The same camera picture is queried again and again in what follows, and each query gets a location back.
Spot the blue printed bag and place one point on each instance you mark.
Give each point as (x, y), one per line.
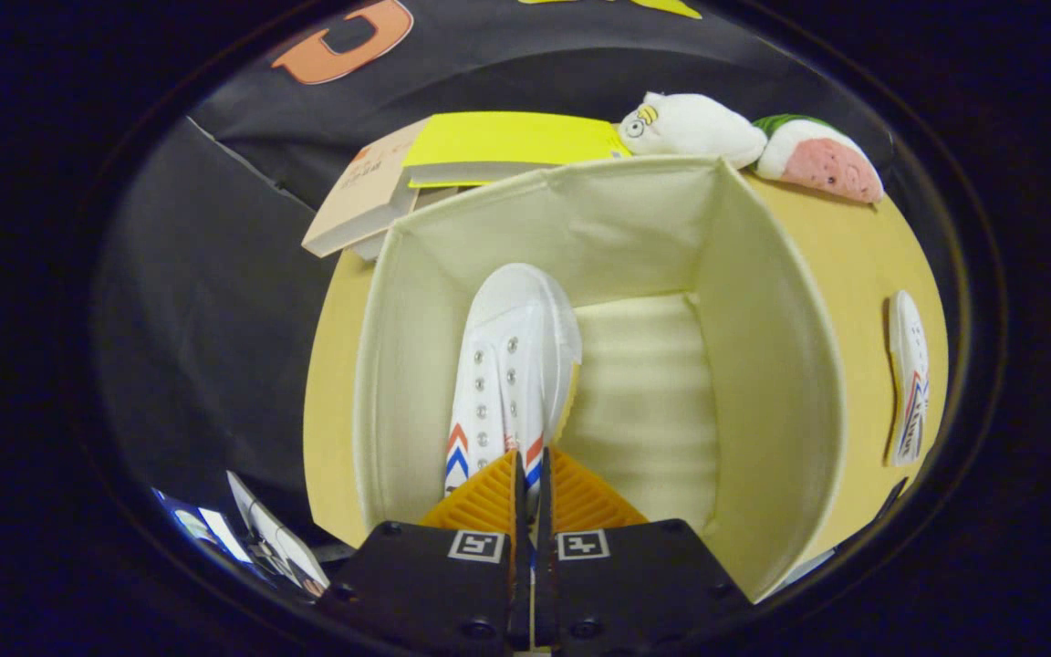
(192, 527)

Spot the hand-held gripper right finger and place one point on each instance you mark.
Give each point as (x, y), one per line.
(544, 593)

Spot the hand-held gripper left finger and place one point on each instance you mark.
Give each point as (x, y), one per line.
(516, 593)

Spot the beige book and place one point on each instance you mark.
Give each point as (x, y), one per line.
(366, 196)

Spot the yellow book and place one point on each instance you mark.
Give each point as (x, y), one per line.
(507, 137)

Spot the white laptop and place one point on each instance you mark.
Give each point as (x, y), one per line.
(284, 547)

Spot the white canvas shoe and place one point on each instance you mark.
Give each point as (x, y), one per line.
(909, 365)
(512, 347)

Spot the white fabric storage box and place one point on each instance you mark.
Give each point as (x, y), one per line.
(653, 228)

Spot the white plush toy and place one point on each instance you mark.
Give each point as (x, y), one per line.
(699, 128)

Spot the watermelon slice plush toy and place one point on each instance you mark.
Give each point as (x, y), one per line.
(827, 164)

